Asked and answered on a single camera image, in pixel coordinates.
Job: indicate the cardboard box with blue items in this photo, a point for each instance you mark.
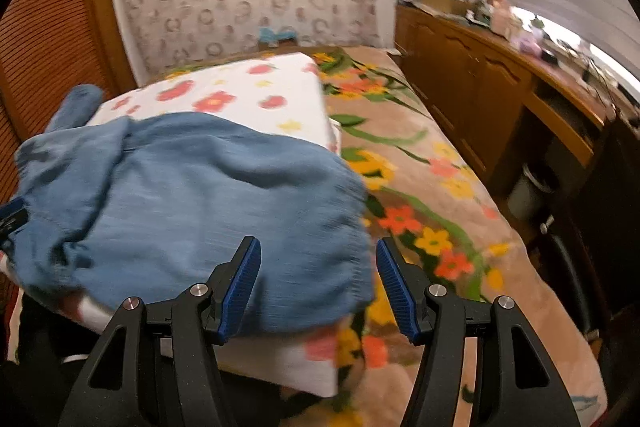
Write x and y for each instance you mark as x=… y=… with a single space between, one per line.
x=271 y=38

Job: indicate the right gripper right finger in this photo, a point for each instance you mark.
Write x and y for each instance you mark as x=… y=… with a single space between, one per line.
x=516 y=382

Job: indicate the beige floral blanket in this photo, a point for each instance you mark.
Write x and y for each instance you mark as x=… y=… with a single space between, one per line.
x=429 y=200

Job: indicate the pink bottle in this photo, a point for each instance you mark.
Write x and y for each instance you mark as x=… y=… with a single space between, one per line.
x=501 y=18

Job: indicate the blue denim jeans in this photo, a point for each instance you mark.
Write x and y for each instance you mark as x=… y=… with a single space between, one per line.
x=124 y=209

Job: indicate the wooden sideboard cabinet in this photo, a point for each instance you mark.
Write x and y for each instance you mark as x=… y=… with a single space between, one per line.
x=503 y=110

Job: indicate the cardboard box on sideboard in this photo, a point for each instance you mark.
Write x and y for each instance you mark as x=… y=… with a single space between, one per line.
x=447 y=7

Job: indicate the folded blue jeans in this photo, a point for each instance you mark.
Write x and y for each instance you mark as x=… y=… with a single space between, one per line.
x=77 y=108

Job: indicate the wooden louvered wardrobe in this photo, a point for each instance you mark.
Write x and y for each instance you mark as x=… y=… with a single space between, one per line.
x=47 y=48

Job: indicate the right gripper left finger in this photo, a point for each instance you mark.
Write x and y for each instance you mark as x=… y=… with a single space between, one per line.
x=155 y=365

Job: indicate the white strawberry flower sheet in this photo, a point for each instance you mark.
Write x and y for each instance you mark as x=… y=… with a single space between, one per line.
x=274 y=101

